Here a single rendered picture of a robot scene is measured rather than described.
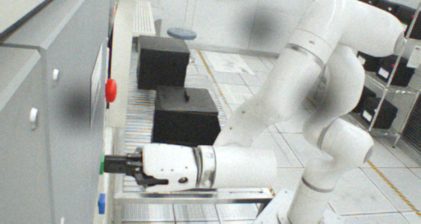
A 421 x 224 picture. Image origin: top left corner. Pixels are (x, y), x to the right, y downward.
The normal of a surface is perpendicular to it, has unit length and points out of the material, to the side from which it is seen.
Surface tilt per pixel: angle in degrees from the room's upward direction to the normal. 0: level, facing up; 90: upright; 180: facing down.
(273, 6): 90
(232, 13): 90
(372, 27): 75
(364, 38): 92
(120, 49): 90
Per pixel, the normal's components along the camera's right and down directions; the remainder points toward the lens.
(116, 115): 0.21, 0.46
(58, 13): 0.18, -0.89
